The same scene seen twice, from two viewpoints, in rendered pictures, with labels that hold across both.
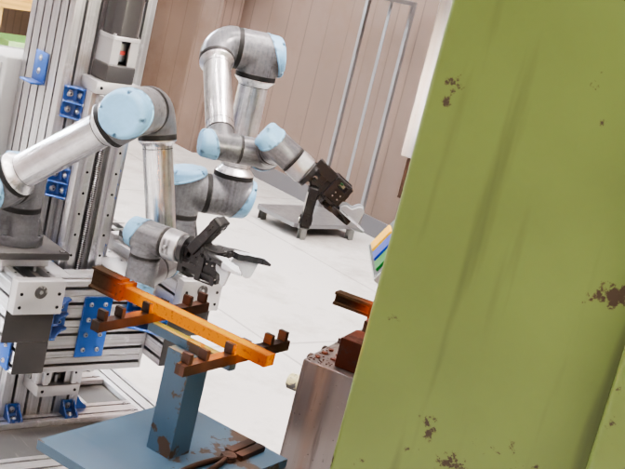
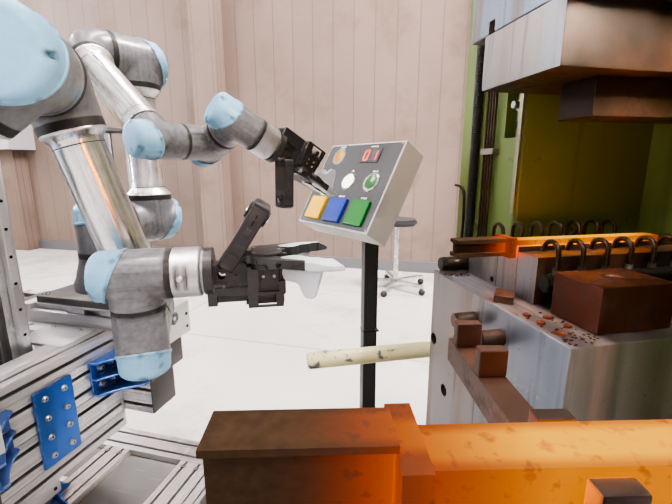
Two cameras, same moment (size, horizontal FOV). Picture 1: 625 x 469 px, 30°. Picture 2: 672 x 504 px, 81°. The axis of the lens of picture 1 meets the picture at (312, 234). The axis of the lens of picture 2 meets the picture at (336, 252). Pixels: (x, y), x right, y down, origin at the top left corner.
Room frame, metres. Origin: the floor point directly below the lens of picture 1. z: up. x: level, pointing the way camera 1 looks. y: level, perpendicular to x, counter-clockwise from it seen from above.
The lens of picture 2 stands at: (2.08, 0.44, 1.13)
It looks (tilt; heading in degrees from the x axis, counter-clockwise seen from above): 12 degrees down; 326
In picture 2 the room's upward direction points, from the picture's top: straight up
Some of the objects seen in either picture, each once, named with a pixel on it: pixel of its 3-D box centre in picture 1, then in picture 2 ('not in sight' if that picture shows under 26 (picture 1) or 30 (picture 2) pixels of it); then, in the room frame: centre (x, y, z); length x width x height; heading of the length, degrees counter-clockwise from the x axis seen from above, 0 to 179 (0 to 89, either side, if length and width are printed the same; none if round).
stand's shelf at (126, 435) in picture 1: (166, 454); not in sight; (2.09, 0.17, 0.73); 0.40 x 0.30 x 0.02; 148
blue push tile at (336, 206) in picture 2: (384, 247); (335, 210); (3.04, -0.20, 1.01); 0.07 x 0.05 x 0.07; 3
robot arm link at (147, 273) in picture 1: (143, 274); (143, 334); (2.71, 0.38, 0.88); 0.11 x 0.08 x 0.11; 166
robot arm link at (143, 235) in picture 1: (148, 236); (134, 276); (2.70, 0.38, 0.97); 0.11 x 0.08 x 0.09; 68
